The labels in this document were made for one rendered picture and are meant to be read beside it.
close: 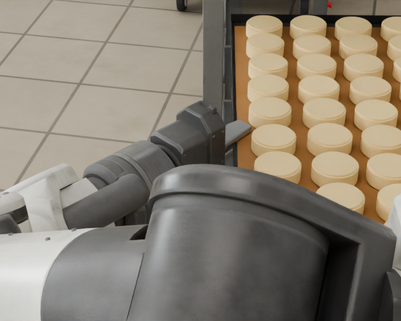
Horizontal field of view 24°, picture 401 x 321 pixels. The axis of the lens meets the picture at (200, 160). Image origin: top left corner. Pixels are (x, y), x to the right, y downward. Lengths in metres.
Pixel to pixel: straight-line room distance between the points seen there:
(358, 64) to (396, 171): 0.24
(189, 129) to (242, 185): 0.58
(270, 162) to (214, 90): 0.40
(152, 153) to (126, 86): 2.02
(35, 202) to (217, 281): 0.45
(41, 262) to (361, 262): 0.18
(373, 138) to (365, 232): 0.59
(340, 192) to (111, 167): 0.23
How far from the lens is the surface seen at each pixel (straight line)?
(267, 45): 1.23
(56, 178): 0.89
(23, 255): 0.54
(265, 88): 1.13
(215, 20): 1.32
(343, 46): 1.24
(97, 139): 2.73
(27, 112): 2.89
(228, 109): 1.53
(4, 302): 0.53
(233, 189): 0.42
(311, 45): 1.23
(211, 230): 0.42
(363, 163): 1.04
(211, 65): 1.36
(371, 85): 1.15
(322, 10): 2.02
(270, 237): 0.42
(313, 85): 1.14
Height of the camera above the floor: 1.47
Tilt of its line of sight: 34 degrees down
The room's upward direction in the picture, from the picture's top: straight up
